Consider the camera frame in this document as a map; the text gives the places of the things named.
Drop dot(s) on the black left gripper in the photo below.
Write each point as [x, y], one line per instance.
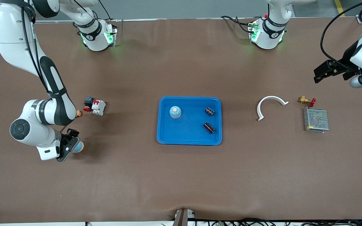
[346, 59]

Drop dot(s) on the blue bell beige base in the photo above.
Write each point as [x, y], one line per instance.
[79, 147]
[175, 111]

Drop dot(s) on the small dark electrolytic capacitor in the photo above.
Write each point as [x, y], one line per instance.
[210, 110]

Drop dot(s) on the large dark electrolytic capacitor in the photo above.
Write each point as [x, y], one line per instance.
[209, 128]

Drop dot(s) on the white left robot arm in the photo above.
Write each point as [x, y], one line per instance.
[267, 39]

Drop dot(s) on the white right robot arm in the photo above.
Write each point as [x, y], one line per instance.
[8, 31]

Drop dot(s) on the blue plastic tray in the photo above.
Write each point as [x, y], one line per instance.
[189, 131]

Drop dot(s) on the white red circuit breaker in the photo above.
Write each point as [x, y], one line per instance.
[98, 107]

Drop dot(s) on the perforated metal power supply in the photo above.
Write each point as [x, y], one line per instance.
[316, 120]

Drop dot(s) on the yellow floor tape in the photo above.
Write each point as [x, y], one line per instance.
[339, 8]

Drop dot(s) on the brown table mat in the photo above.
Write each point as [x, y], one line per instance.
[181, 175]

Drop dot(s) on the red emergency stop switch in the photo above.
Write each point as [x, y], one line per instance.
[88, 103]

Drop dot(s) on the white curved bracket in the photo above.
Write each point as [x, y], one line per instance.
[272, 97]

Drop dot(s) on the aluminium camera post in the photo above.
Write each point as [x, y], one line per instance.
[181, 218]

